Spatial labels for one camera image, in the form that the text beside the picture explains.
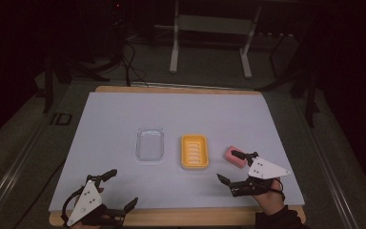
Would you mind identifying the person's left hand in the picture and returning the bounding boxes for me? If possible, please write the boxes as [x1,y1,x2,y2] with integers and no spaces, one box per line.
[71,215,112,229]

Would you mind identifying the clear plastic lid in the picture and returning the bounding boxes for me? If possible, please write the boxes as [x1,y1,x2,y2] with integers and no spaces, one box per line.
[134,127,166,162]

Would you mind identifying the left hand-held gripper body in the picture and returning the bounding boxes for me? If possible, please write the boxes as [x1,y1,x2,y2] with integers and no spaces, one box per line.
[65,175,126,228]

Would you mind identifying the black tripod stand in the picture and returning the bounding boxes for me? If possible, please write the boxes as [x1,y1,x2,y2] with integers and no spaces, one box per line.
[256,30,321,129]
[42,44,111,115]

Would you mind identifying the person's right hand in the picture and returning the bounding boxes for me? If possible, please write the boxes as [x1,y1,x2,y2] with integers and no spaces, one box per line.
[253,178,286,218]

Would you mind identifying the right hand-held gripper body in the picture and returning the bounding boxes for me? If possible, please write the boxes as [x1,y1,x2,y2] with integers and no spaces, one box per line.
[229,151,293,198]

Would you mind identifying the black floor bracket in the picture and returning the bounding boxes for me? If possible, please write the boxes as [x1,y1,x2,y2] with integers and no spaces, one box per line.
[51,112,73,126]

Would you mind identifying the black floor cables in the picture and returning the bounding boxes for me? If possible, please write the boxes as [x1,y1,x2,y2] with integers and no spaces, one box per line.
[119,40,150,88]

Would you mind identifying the pink soap bar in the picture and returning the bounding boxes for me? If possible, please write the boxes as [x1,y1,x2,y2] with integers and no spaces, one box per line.
[224,145,249,169]

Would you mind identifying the yellow soap dish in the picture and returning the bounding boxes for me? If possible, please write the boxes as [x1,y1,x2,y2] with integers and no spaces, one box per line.
[180,134,211,171]

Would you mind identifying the pale grey table mat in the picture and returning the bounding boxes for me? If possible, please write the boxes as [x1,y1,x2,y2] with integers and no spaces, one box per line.
[49,92,306,213]

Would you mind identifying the white metal stand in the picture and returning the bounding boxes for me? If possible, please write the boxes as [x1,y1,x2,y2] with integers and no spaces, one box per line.
[154,0,263,80]

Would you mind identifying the metal floor rail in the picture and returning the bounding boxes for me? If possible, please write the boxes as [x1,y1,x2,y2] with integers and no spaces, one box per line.
[0,119,47,229]
[307,126,360,229]

